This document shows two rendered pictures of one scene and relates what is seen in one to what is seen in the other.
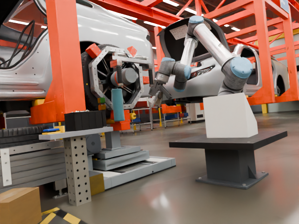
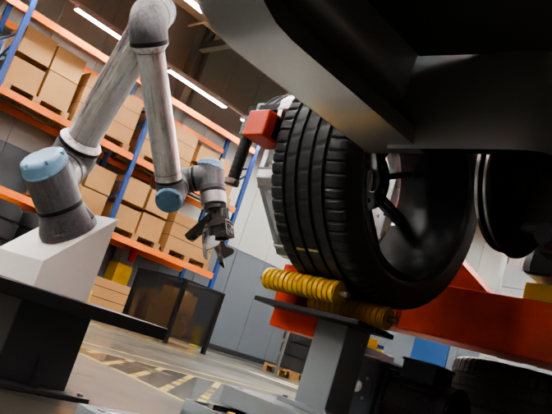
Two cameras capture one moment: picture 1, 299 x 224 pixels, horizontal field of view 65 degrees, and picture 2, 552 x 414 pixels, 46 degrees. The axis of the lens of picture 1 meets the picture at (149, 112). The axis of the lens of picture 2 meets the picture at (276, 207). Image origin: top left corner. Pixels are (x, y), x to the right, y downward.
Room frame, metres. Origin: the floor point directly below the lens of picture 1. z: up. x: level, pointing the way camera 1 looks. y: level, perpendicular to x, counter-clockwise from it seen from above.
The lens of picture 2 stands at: (3.87, 0.13, 0.33)
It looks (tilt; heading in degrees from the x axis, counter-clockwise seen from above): 12 degrees up; 181
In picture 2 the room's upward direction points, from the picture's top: 18 degrees clockwise
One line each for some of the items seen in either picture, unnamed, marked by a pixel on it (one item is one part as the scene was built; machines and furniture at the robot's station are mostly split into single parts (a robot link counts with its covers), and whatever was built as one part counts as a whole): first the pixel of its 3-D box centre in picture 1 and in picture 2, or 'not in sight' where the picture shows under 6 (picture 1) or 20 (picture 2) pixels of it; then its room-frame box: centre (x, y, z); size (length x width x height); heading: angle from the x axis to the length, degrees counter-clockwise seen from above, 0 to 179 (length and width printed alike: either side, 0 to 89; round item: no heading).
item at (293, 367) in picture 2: not in sight; (310, 353); (-8.65, 1.39, 0.55); 1.40 x 0.80 x 1.09; 131
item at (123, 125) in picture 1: (119, 120); (310, 303); (2.10, 0.27, 0.48); 0.16 x 0.12 x 0.17; 45
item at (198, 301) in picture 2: not in sight; (171, 310); (-6.49, -1.11, 0.49); 1.27 x 0.88 x 0.97; 44
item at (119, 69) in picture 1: (119, 75); not in sight; (1.78, 0.20, 0.83); 0.04 x 0.04 x 0.16
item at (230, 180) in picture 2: (151, 77); (239, 160); (2.02, -0.04, 0.83); 0.04 x 0.04 x 0.16
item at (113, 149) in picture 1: (112, 138); (330, 374); (2.19, 0.36, 0.32); 0.40 x 0.30 x 0.28; 135
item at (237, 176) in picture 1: (229, 157); (28, 333); (1.68, -0.54, 0.15); 0.60 x 0.60 x 0.30; 44
